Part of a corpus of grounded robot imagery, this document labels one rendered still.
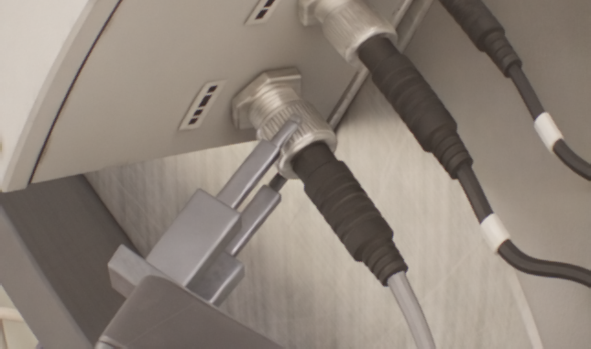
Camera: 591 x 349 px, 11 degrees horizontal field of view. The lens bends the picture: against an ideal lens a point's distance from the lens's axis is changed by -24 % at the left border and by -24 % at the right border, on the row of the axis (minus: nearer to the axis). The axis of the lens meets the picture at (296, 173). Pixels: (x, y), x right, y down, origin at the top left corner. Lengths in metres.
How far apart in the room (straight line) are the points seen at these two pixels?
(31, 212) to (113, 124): 0.12
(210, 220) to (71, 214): 0.14
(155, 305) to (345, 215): 0.07
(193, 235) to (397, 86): 0.06
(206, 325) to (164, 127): 0.08
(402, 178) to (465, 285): 0.04
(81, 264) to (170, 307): 0.16
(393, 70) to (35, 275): 0.16
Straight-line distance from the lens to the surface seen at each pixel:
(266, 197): 0.85
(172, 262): 0.82
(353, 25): 0.82
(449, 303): 0.86
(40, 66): 0.79
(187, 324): 0.78
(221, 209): 0.82
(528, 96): 0.78
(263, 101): 0.85
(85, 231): 0.95
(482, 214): 0.80
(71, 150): 0.82
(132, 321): 0.78
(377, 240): 0.83
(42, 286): 0.92
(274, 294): 0.91
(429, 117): 0.81
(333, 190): 0.84
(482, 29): 0.79
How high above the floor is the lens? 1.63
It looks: 8 degrees down
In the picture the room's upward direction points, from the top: 3 degrees counter-clockwise
